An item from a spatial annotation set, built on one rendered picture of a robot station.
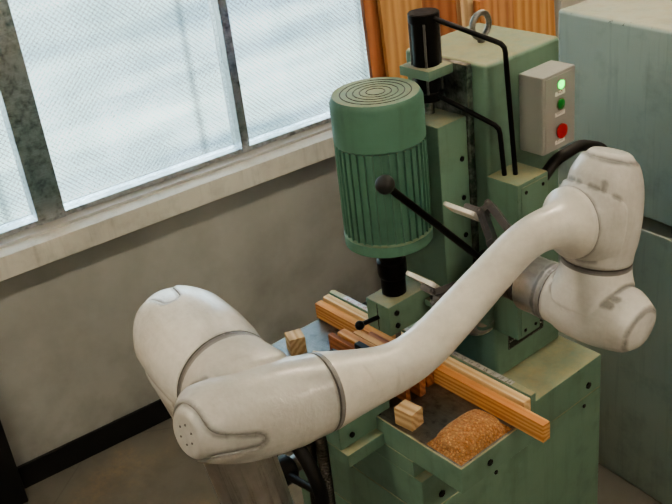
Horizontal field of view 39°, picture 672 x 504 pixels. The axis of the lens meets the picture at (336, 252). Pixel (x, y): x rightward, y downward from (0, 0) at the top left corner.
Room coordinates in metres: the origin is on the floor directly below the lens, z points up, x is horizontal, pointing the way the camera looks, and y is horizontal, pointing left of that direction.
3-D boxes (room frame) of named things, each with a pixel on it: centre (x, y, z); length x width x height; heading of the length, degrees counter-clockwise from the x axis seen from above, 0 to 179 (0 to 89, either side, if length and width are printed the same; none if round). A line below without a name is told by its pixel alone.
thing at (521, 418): (1.63, -0.14, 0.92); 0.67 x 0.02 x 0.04; 37
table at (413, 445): (1.59, -0.04, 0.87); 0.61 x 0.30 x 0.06; 37
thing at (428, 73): (1.76, -0.22, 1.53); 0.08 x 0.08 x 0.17; 37
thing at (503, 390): (1.67, -0.14, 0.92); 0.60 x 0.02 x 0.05; 37
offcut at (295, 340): (1.77, 0.11, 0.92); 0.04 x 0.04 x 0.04; 16
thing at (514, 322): (1.67, -0.35, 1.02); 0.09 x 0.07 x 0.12; 37
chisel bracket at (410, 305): (1.69, -0.13, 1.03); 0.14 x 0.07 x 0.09; 127
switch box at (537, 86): (1.76, -0.45, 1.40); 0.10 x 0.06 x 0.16; 127
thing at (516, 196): (1.69, -0.37, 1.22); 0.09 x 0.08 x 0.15; 127
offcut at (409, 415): (1.47, -0.10, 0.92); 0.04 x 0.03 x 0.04; 43
